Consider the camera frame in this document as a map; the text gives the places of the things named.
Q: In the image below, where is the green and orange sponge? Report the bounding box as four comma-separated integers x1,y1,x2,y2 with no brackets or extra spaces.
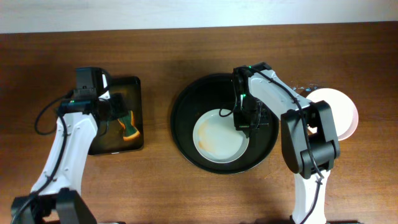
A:
118,111,141,141

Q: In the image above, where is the grey-white plate with sauce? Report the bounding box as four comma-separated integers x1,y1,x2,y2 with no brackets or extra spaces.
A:
192,109,249,164

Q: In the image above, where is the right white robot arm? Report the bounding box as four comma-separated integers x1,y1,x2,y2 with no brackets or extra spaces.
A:
232,62,340,223

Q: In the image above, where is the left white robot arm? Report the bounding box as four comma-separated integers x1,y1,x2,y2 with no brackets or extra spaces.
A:
11,67,112,223

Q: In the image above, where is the rectangular black tray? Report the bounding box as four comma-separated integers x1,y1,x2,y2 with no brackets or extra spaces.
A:
88,77,144,156

